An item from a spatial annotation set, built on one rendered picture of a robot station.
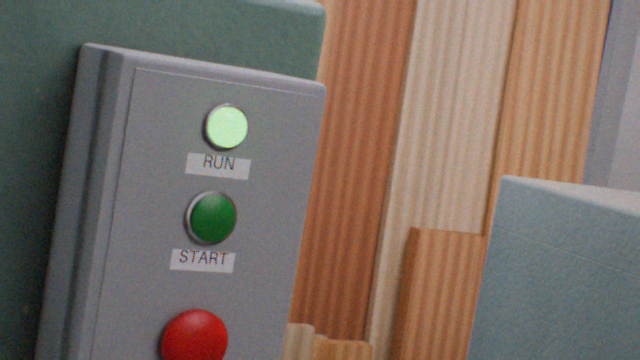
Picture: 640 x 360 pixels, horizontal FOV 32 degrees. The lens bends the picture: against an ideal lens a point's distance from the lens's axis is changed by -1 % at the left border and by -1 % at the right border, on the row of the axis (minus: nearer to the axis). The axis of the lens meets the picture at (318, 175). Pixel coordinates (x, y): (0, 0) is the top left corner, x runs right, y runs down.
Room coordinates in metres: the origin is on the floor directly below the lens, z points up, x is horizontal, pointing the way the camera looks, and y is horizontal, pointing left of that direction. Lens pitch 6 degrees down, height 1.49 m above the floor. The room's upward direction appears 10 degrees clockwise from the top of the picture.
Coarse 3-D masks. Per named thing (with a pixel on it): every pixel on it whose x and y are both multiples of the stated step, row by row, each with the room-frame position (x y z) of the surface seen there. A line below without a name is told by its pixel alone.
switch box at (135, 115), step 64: (128, 64) 0.45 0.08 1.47; (192, 64) 0.47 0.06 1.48; (128, 128) 0.45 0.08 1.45; (192, 128) 0.47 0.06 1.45; (256, 128) 0.48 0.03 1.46; (320, 128) 0.50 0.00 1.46; (64, 192) 0.49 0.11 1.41; (128, 192) 0.45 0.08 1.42; (192, 192) 0.47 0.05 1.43; (256, 192) 0.48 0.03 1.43; (64, 256) 0.48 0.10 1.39; (128, 256) 0.46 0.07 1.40; (256, 256) 0.49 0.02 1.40; (64, 320) 0.47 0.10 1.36; (128, 320) 0.46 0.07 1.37; (256, 320) 0.49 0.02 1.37
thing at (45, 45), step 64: (0, 0) 0.48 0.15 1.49; (64, 0) 0.50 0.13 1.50; (128, 0) 0.51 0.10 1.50; (192, 0) 0.53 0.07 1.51; (256, 0) 0.54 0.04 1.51; (0, 64) 0.48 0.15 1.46; (64, 64) 0.50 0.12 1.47; (256, 64) 0.55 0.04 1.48; (0, 128) 0.49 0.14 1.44; (64, 128) 0.50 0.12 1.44; (0, 192) 0.49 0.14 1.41; (0, 256) 0.49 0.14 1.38; (0, 320) 0.49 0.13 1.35
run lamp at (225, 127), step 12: (216, 108) 0.47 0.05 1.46; (228, 108) 0.47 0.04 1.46; (240, 108) 0.47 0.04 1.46; (216, 120) 0.47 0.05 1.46; (228, 120) 0.47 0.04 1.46; (240, 120) 0.47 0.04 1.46; (216, 132) 0.47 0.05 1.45; (228, 132) 0.47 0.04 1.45; (240, 132) 0.47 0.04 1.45; (216, 144) 0.47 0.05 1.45; (228, 144) 0.47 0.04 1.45
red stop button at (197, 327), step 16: (176, 320) 0.46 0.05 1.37; (192, 320) 0.46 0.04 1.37; (208, 320) 0.47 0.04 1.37; (176, 336) 0.46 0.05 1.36; (192, 336) 0.46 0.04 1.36; (208, 336) 0.47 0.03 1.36; (224, 336) 0.47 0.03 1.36; (176, 352) 0.46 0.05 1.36; (192, 352) 0.46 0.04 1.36; (208, 352) 0.47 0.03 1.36; (224, 352) 0.47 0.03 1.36
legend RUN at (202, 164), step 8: (192, 160) 0.47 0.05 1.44; (200, 160) 0.47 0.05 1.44; (208, 160) 0.47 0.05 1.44; (216, 160) 0.47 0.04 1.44; (224, 160) 0.47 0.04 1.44; (232, 160) 0.48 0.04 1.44; (240, 160) 0.48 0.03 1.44; (248, 160) 0.48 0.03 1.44; (192, 168) 0.47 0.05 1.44; (200, 168) 0.47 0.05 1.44; (208, 168) 0.47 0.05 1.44; (216, 168) 0.47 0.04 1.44; (224, 168) 0.47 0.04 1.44; (232, 168) 0.48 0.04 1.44; (240, 168) 0.48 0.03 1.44; (248, 168) 0.48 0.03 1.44; (224, 176) 0.47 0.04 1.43; (232, 176) 0.48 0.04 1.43; (240, 176) 0.48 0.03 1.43
